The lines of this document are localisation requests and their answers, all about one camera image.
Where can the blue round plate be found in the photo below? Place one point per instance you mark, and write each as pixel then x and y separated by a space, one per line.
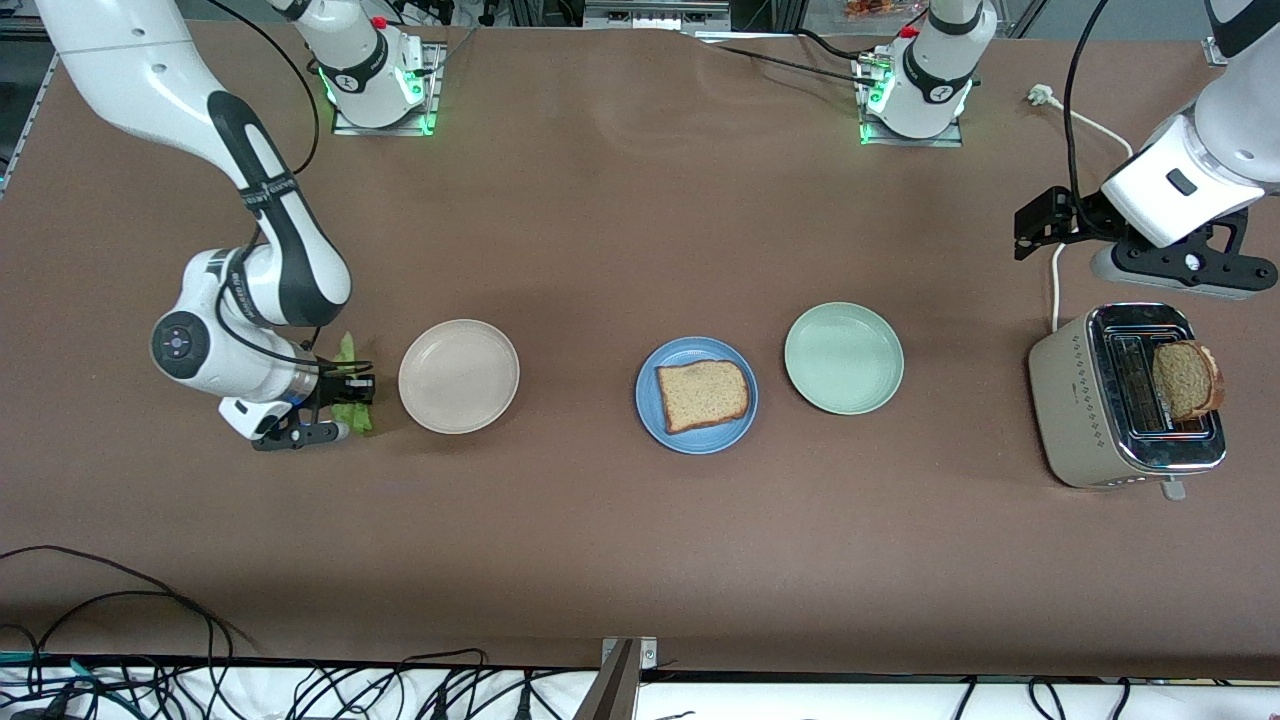
pixel 660 440

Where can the brown bread slice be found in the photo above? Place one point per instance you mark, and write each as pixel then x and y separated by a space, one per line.
pixel 702 395
pixel 1185 380

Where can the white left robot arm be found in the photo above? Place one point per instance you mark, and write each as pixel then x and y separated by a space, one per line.
pixel 1230 130

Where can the green lettuce leaf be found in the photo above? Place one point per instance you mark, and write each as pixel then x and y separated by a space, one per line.
pixel 355 418

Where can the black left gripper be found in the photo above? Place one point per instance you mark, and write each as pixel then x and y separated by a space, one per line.
pixel 1084 215

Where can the grey electronics box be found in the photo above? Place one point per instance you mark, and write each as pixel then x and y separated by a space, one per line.
pixel 655 15

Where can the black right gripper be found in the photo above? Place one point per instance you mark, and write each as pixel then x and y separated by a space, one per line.
pixel 329 387

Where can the beige round plate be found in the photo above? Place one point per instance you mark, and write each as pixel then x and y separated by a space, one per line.
pixel 458 376

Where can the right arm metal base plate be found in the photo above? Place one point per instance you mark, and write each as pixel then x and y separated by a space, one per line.
pixel 385 131

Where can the small metal corner bracket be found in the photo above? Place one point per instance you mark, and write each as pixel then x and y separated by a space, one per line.
pixel 648 655

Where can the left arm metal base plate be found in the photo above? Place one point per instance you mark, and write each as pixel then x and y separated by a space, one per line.
pixel 910 143

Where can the pale green round plate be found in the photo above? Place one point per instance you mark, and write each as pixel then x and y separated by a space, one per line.
pixel 843 358

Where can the dark aluminium frame profile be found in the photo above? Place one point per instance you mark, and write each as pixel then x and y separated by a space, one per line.
pixel 610 695

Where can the beige chrome toaster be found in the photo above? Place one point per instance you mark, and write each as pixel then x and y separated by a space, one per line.
pixel 1075 410

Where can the orange snack packet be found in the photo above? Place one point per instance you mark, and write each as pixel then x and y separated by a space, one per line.
pixel 875 8

